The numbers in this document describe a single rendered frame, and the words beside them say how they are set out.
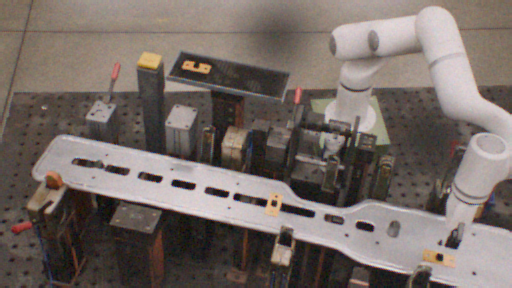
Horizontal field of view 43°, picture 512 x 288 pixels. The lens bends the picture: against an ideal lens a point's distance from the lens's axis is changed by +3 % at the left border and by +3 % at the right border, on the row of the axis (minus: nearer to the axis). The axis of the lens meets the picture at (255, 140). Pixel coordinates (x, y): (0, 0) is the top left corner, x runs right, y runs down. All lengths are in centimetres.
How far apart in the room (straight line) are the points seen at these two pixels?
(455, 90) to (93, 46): 284
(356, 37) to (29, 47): 249
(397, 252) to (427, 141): 85
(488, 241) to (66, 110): 159
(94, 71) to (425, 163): 212
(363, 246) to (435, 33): 60
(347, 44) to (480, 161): 75
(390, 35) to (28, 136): 140
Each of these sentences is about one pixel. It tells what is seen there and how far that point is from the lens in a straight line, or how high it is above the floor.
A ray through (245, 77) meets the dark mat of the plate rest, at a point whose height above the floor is 116.
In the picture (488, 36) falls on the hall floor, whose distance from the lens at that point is 453.
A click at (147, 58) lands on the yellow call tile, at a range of 207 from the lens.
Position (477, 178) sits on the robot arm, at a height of 137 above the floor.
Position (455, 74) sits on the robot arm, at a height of 150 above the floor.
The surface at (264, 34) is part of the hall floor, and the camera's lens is 417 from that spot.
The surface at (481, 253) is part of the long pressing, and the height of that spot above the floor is 100.
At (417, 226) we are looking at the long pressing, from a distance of 190.
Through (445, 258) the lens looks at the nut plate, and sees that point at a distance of 185.
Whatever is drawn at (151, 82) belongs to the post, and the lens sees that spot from 208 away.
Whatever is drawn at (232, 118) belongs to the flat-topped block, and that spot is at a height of 102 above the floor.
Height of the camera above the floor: 244
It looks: 45 degrees down
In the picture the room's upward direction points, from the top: 5 degrees clockwise
